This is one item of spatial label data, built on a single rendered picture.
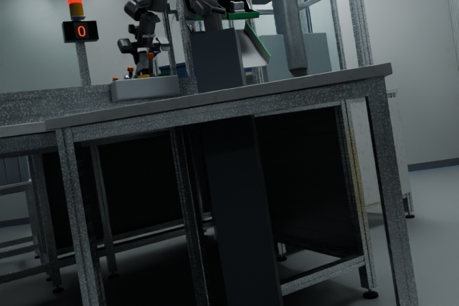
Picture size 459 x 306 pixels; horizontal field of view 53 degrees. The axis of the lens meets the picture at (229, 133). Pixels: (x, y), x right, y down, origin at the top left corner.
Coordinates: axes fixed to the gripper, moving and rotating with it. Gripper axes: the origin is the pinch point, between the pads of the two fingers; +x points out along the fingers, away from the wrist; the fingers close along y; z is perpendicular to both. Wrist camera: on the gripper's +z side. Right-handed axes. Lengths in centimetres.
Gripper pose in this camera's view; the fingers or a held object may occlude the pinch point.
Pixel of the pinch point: (143, 56)
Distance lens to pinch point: 176.1
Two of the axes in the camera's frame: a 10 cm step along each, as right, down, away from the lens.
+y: -8.7, 1.4, -4.7
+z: -4.3, -6.8, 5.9
